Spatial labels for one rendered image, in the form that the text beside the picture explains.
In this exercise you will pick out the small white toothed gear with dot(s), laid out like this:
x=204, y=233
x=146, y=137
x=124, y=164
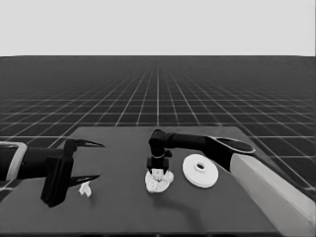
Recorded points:
x=158, y=177
x=148, y=178
x=152, y=189
x=170, y=177

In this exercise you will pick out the large thick white disc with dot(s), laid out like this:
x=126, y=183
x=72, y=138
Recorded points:
x=192, y=173

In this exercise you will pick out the small white T-shaped piece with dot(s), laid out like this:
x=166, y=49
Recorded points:
x=85, y=190

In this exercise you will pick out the white round carrier with hole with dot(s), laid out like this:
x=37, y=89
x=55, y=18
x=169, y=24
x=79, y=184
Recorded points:
x=163, y=186

